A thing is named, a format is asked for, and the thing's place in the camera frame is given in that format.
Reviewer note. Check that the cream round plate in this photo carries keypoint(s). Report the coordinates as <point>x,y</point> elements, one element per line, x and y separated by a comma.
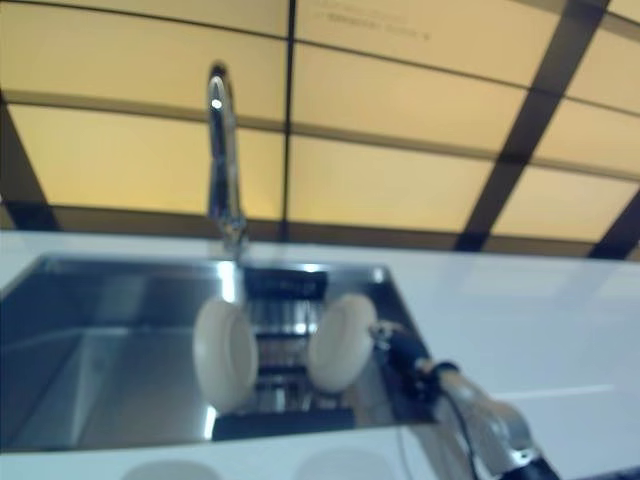
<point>225,357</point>
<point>342,345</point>

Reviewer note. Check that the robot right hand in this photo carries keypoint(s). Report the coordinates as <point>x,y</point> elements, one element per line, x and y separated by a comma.
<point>407,357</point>

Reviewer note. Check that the stainless steel sink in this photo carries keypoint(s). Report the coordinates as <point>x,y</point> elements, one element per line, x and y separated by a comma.
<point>125,360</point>

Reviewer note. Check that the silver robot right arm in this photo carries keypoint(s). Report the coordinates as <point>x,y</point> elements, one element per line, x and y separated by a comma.
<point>495,420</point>

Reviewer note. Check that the chrome kitchen faucet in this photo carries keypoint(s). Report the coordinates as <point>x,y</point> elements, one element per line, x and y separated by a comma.
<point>222,160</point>

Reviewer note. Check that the black sink drying rack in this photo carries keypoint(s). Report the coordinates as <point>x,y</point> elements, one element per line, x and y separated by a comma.
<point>285,320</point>

